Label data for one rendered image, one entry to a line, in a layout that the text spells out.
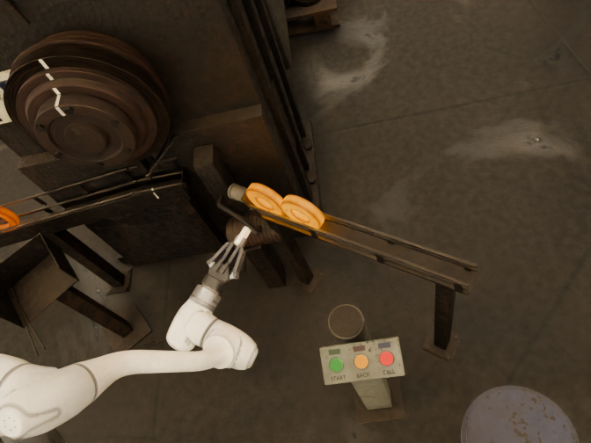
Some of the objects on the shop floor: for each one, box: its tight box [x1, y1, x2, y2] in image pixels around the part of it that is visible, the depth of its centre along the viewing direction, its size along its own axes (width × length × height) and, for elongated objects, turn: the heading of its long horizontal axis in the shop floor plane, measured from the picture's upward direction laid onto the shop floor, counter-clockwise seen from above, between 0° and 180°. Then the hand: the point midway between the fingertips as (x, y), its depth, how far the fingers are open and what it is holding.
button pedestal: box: [319, 337, 406, 424], centre depth 171 cm, size 16×24×62 cm, turn 102°
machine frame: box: [0, 0, 322, 265], centre depth 194 cm, size 73×108×176 cm
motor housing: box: [226, 214, 286, 289], centre depth 211 cm, size 13×22×54 cm, turn 102°
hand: (242, 236), depth 165 cm, fingers closed
